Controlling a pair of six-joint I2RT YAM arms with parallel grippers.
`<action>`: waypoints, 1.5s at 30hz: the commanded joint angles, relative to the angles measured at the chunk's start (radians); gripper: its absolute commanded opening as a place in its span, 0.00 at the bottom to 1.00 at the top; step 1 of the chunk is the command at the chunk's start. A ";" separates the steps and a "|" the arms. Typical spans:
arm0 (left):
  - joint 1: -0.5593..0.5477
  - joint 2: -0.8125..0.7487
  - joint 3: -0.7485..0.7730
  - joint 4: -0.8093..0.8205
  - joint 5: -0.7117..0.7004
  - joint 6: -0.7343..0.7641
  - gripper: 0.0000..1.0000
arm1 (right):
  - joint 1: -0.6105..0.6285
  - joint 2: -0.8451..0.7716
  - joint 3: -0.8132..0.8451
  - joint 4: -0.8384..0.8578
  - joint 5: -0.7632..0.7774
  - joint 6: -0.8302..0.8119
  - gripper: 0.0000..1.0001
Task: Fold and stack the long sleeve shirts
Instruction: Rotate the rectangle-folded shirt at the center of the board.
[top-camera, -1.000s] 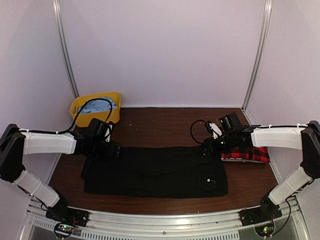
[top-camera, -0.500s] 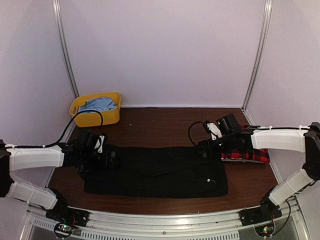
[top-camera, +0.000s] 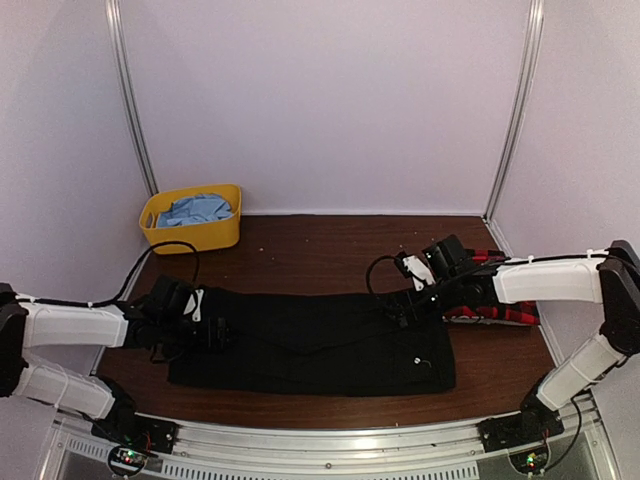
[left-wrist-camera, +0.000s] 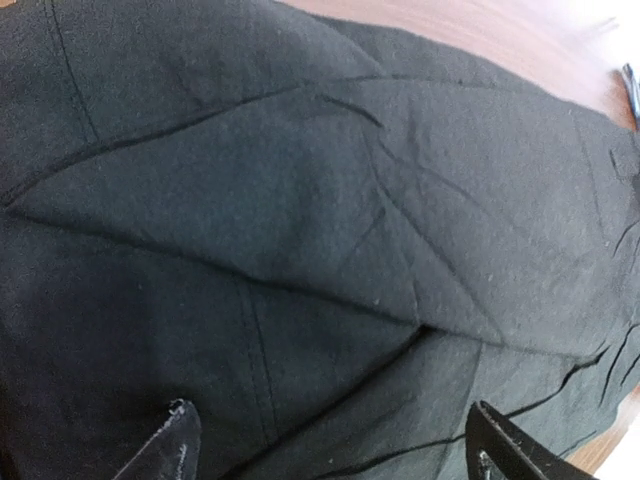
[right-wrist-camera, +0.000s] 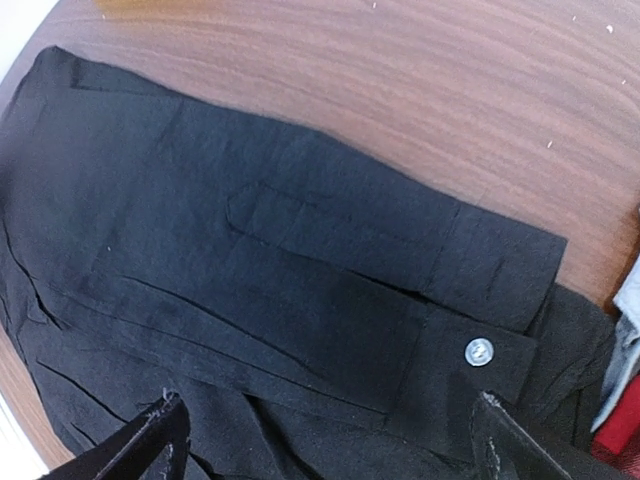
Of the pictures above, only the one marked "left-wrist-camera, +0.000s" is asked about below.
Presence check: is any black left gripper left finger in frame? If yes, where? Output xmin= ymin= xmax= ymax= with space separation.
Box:
xmin=113 ymin=399 xmax=201 ymax=480

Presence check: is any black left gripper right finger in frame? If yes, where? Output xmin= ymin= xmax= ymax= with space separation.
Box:
xmin=465 ymin=401 xmax=595 ymax=480

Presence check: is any black long sleeve shirt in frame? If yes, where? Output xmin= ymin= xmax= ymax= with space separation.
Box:
xmin=1 ymin=1 xmax=639 ymax=479

